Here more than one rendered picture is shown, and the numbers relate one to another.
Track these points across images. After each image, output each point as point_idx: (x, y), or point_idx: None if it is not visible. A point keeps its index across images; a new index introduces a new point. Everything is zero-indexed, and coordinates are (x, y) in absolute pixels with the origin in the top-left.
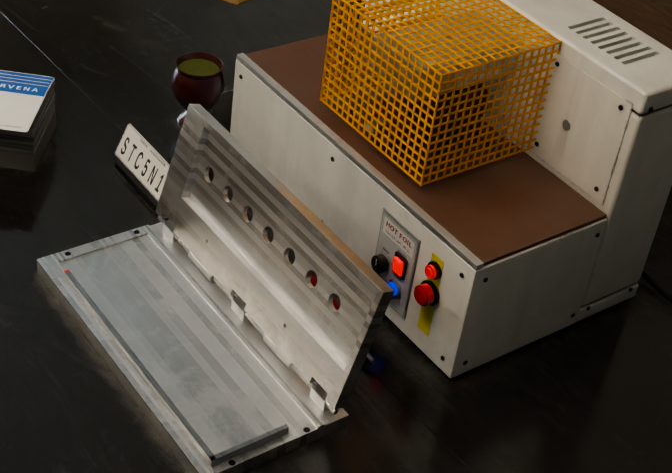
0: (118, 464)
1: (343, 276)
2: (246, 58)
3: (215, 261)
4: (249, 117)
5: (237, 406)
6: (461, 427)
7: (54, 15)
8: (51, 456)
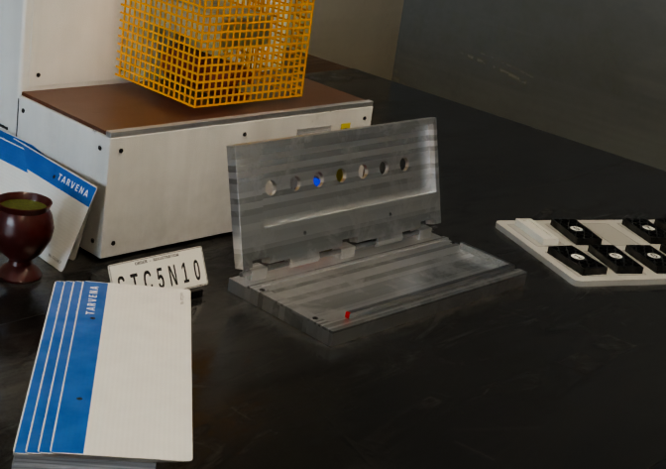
0: (527, 310)
1: (402, 141)
2: (118, 130)
3: (319, 238)
4: (134, 183)
5: (449, 261)
6: None
7: None
8: (541, 333)
